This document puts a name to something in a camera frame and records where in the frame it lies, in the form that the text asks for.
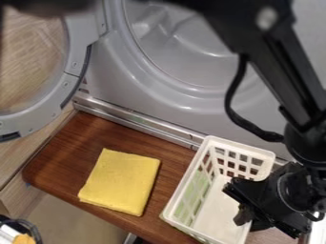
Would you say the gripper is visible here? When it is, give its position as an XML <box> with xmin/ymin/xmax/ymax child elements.
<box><xmin>221</xmin><ymin>161</ymin><xmax>326</xmax><ymax>240</ymax></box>

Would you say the white basket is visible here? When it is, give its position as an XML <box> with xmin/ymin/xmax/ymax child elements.
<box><xmin>158</xmin><ymin>134</ymin><xmax>278</xmax><ymax>244</ymax></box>

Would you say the yellow cloth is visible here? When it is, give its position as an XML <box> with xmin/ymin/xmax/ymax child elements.
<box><xmin>76</xmin><ymin>147</ymin><xmax>163</xmax><ymax>218</ymax></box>

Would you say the washing machine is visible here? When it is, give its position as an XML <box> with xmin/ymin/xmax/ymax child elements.
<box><xmin>0</xmin><ymin>0</ymin><xmax>326</xmax><ymax>167</ymax></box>

